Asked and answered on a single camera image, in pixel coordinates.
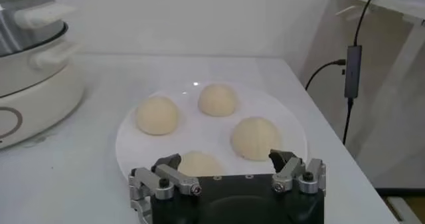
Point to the stainless steel steamer basket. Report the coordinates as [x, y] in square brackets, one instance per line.
[20, 29]

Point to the cream electric cooker base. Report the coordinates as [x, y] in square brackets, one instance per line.
[36, 105]

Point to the white steamed baozi bun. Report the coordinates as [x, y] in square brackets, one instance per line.
[217, 99]
[199, 165]
[255, 138]
[156, 115]

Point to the white round plate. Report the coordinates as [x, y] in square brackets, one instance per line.
[206, 135]

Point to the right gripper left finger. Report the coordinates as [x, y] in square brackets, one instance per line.
[166, 179]

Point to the grey usb hub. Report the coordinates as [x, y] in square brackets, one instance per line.
[353, 72]

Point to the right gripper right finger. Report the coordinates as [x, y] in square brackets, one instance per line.
[289, 175]

